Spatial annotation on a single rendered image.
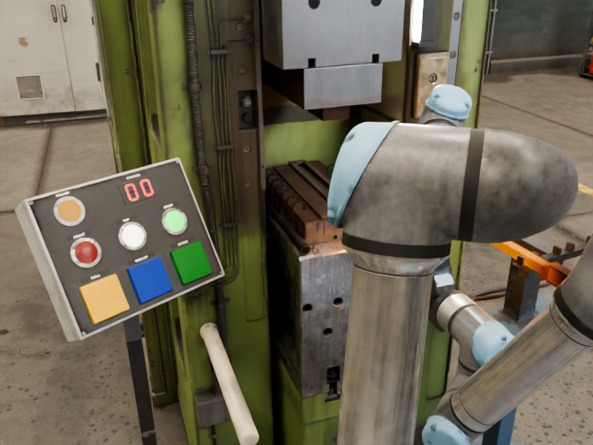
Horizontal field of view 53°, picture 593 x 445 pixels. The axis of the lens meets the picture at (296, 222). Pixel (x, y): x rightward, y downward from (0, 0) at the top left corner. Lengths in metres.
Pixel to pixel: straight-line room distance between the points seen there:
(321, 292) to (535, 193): 1.01
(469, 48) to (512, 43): 7.38
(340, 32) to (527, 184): 0.88
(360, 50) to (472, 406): 0.83
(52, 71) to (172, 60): 5.25
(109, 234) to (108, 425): 1.33
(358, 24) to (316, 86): 0.17
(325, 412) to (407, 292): 1.20
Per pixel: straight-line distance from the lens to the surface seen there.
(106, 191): 1.24
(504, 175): 0.58
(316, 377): 1.69
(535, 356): 0.89
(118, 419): 2.45
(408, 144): 0.59
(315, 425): 1.82
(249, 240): 1.63
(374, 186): 0.58
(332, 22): 1.39
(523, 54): 9.29
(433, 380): 2.23
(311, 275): 1.50
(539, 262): 1.52
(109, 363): 2.74
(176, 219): 1.28
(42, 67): 6.67
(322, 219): 1.51
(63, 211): 1.20
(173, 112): 1.47
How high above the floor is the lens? 1.61
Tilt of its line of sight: 25 degrees down
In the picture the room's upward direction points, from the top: 1 degrees counter-clockwise
